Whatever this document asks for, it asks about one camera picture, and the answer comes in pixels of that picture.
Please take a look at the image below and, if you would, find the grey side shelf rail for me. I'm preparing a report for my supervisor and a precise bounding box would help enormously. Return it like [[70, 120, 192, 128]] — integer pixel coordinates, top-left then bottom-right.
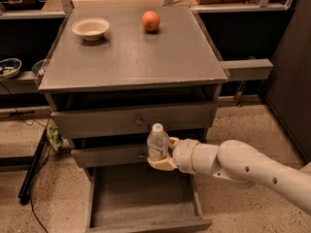
[[221, 59, 273, 82]]

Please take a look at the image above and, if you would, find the black metal floor bar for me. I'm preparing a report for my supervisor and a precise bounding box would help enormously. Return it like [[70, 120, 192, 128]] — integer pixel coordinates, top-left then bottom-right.
[[18, 130, 47, 205]]

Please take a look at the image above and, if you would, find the middle grey drawer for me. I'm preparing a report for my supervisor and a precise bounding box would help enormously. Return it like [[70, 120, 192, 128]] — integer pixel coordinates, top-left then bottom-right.
[[72, 144, 148, 168]]

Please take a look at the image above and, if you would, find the blue patterned small bowl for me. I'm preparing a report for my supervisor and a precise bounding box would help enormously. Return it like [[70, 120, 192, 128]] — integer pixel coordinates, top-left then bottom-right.
[[0, 58, 22, 79]]

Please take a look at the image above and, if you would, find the black floor cable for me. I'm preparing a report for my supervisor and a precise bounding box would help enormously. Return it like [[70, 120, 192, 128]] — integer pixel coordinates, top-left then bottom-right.
[[0, 81, 52, 233]]

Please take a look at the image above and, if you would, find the bottom grey open drawer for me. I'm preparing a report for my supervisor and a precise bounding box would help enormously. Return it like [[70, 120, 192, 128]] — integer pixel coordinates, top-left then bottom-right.
[[86, 162, 212, 233]]

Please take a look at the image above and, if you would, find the clear plastic water bottle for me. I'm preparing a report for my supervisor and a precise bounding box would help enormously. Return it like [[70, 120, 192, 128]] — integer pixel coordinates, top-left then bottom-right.
[[147, 123, 169, 161]]

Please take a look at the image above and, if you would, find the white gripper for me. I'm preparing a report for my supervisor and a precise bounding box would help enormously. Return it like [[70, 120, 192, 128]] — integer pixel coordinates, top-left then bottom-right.
[[147, 137, 199, 174]]

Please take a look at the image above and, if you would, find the orange fruit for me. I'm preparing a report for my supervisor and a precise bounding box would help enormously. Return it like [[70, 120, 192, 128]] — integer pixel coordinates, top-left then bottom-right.
[[141, 11, 160, 32]]

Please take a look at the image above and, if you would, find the green power strip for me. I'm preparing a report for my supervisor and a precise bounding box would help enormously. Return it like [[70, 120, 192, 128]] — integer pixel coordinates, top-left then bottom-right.
[[46, 126, 63, 152]]

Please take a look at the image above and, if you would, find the top grey drawer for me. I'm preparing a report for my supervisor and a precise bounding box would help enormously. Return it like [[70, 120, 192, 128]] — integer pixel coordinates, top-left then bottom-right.
[[52, 102, 217, 139]]

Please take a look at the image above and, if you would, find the white paper bowl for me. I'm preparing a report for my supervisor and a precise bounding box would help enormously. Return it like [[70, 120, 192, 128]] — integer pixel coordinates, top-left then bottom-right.
[[72, 17, 110, 41]]

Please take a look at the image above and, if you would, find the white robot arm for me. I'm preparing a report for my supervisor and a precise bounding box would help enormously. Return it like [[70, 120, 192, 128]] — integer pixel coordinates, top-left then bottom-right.
[[147, 137, 311, 214]]

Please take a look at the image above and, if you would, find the grey wooden drawer cabinet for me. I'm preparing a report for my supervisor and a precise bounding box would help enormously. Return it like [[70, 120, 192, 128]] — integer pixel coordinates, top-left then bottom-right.
[[37, 5, 229, 180]]

